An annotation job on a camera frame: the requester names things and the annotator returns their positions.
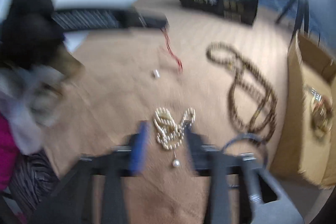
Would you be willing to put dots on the black tripod stand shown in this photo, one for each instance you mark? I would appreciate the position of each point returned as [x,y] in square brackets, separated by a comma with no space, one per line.
[302,16]

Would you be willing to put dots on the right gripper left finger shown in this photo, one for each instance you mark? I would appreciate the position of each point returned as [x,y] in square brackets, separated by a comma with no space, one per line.
[72,199]

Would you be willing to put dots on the cardboard box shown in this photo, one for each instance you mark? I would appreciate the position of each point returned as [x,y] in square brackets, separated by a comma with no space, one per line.
[300,156]

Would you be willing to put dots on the single pearl pin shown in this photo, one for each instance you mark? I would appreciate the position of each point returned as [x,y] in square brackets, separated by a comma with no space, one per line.
[175,163]

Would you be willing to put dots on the gold wrist watch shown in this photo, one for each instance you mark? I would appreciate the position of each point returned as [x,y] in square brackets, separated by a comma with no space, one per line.
[321,112]

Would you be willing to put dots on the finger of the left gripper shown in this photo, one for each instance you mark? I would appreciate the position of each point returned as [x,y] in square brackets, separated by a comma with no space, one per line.
[82,19]

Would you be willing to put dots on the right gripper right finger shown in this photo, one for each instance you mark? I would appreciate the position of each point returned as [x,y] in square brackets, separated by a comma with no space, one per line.
[261,199]

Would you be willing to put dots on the tan bed blanket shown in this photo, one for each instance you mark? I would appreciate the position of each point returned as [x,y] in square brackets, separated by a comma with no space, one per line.
[128,74]

